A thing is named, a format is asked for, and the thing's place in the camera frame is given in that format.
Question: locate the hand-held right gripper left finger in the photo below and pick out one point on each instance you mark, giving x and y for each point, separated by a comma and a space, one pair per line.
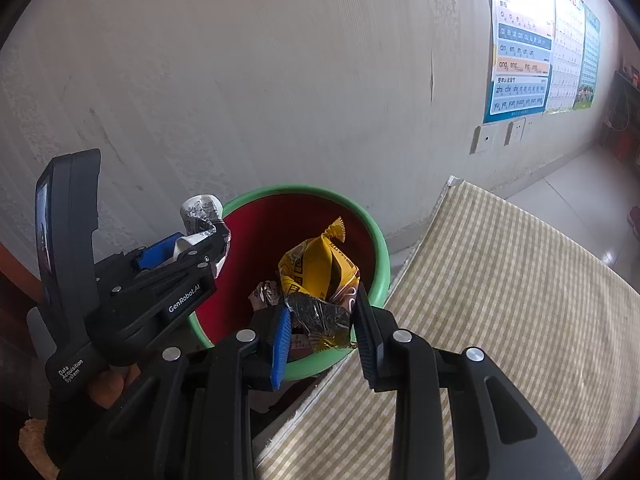
281, 350

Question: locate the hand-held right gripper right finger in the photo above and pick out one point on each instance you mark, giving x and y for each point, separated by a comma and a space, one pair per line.
367, 345

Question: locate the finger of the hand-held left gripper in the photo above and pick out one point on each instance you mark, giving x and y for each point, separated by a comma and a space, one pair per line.
157, 252
180, 295

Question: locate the brown pink snack wrapper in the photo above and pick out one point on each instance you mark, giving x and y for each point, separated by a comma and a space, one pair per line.
265, 292

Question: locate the white foil wrapper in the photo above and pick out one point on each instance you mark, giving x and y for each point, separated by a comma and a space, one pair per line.
200, 210

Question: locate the yellow snack wrapper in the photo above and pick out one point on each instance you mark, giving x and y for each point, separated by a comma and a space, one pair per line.
320, 265

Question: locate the red bin with green rim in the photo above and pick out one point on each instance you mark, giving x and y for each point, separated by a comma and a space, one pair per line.
260, 230

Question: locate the person's left hand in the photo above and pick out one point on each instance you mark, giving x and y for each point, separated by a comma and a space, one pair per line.
107, 390

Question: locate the red wooden furniture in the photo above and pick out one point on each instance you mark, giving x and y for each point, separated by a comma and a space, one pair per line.
20, 275

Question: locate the checkered tablecloth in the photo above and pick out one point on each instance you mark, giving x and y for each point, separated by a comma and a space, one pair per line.
500, 310

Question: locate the tan fleece cloth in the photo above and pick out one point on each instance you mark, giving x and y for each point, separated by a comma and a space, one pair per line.
35, 447

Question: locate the red shoe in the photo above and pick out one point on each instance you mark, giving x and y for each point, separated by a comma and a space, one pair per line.
634, 221

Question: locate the red box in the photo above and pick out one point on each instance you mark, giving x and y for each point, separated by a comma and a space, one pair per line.
625, 146

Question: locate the dark metal shelf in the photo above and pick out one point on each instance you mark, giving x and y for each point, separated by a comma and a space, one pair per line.
625, 100

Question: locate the white wall socket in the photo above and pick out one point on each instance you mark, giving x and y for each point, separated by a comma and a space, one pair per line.
528, 127
515, 133

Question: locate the blue wall poster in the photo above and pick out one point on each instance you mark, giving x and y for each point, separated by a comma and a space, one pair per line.
520, 60

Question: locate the white wall poster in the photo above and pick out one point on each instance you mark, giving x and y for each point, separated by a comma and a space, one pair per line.
567, 55

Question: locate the green wall poster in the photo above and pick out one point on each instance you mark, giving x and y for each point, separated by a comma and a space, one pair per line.
590, 60

